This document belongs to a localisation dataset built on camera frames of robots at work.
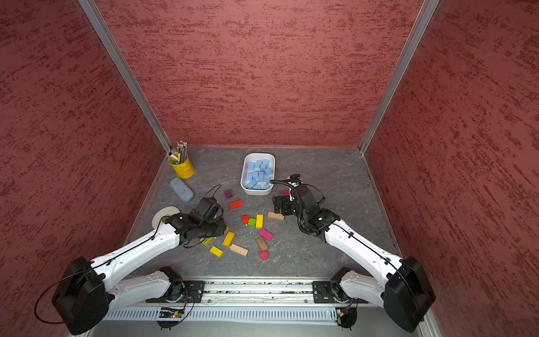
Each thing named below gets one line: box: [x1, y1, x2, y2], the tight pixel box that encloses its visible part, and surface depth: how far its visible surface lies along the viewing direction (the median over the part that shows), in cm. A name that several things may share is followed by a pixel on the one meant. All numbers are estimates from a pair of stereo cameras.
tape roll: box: [151, 206, 182, 229], surface depth 96 cm
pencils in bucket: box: [168, 140, 188, 165], surface depth 102 cm
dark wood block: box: [256, 236, 269, 252], surface depth 87 cm
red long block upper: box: [229, 199, 244, 210], surface depth 99 cm
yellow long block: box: [222, 231, 236, 248], surface depth 87 cm
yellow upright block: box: [255, 214, 264, 229], surface depth 92 cm
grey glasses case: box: [169, 177, 195, 203], surface depth 102 cm
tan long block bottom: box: [229, 242, 250, 257], surface depth 85 cm
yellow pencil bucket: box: [168, 154, 196, 180], surface depth 105 cm
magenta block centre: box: [258, 228, 274, 242], surface depth 91 cm
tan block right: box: [267, 211, 285, 221], surface depth 94 cm
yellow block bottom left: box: [209, 245, 224, 258], surface depth 85 cm
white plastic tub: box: [240, 152, 260, 196], surface depth 108 cm
